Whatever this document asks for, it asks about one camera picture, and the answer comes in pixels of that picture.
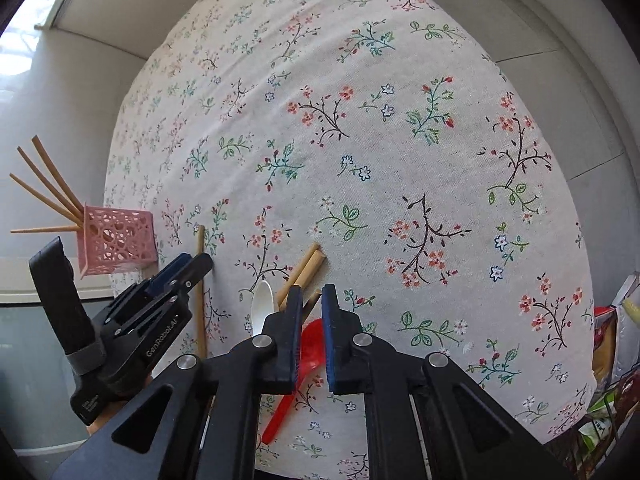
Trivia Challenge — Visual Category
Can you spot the floral tablecloth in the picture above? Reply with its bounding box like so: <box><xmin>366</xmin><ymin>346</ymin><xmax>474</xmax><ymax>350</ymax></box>
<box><xmin>102</xmin><ymin>0</ymin><xmax>598</xmax><ymax>480</ymax></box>

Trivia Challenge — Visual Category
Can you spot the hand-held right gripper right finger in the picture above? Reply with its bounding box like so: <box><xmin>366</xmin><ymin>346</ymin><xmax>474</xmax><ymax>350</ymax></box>
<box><xmin>320</xmin><ymin>284</ymin><xmax>571</xmax><ymax>480</ymax></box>

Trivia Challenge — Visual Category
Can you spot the white plastic spoon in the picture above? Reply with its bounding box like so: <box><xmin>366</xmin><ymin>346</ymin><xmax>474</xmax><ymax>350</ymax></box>
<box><xmin>250</xmin><ymin>280</ymin><xmax>276</xmax><ymax>338</ymax></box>

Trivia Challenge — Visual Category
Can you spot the white bag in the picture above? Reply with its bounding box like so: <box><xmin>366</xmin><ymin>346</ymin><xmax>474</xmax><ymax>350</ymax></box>
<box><xmin>607</xmin><ymin>272</ymin><xmax>640</xmax><ymax>376</ymax></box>

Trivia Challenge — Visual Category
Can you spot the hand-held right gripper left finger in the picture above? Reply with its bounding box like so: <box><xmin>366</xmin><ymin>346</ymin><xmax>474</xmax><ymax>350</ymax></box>
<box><xmin>52</xmin><ymin>285</ymin><xmax>305</xmax><ymax>480</ymax></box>

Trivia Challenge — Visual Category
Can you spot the pink perforated utensil holder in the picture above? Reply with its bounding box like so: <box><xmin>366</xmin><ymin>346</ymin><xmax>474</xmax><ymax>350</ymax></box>
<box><xmin>77</xmin><ymin>203</ymin><xmax>155</xmax><ymax>277</ymax></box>

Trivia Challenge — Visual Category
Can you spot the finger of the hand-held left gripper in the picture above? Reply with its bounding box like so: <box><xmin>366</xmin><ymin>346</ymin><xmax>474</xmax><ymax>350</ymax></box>
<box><xmin>144</xmin><ymin>253</ymin><xmax>194</xmax><ymax>295</ymax></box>
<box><xmin>165</xmin><ymin>252</ymin><xmax>215</xmax><ymax>294</ymax></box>

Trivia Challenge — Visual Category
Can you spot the red brown packet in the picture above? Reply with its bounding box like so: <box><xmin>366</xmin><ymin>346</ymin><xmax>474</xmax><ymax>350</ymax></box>
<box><xmin>592</xmin><ymin>305</ymin><xmax>621</xmax><ymax>391</ymax></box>

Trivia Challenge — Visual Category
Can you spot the green white packet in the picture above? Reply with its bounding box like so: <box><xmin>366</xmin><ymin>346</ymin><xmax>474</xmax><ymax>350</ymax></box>
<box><xmin>575</xmin><ymin>385</ymin><xmax>633</xmax><ymax>466</ymax></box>

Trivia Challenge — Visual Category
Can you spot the red plastic spoon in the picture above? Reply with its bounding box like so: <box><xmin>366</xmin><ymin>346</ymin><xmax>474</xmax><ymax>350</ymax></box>
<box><xmin>260</xmin><ymin>317</ymin><xmax>331</xmax><ymax>445</ymax></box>

